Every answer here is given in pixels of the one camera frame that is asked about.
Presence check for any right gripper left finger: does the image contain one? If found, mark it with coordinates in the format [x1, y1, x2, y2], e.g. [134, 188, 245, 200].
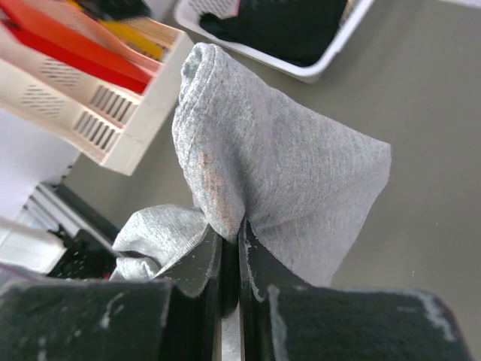
[1, 229, 222, 360]

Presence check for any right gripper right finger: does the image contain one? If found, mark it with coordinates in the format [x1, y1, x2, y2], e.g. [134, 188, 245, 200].
[237, 220, 472, 360]

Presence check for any grey t shirt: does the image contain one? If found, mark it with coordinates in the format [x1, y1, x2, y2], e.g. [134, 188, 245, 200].
[113, 43, 392, 286]

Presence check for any white plastic file organizer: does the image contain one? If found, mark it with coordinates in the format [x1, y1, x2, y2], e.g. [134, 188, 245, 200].
[1, 1, 193, 175]

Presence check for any black t shirt with print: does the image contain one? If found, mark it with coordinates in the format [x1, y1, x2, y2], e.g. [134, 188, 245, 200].
[199, 0, 347, 67]

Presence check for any white plastic laundry basket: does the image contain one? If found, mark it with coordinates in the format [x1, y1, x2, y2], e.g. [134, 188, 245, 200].
[174, 1, 373, 83]

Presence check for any red plastic folder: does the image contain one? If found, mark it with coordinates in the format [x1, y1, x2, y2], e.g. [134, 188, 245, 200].
[1, 1, 152, 94]

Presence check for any orange plastic folder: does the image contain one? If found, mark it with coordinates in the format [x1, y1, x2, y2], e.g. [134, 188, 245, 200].
[69, 0, 178, 62]

